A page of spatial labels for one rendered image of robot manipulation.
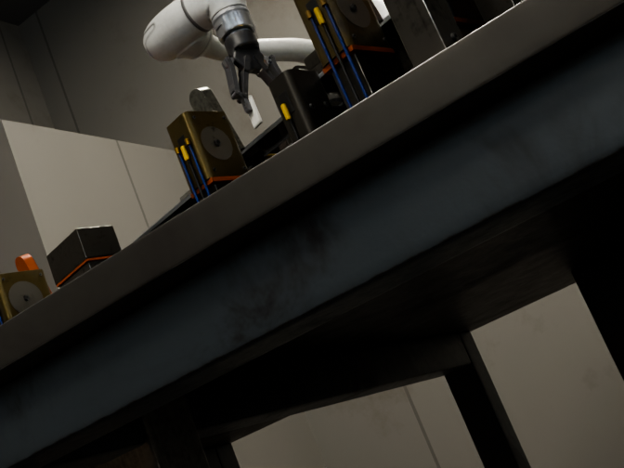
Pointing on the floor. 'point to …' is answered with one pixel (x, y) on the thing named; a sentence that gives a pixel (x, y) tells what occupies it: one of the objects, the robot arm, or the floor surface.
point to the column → (605, 299)
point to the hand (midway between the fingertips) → (270, 113)
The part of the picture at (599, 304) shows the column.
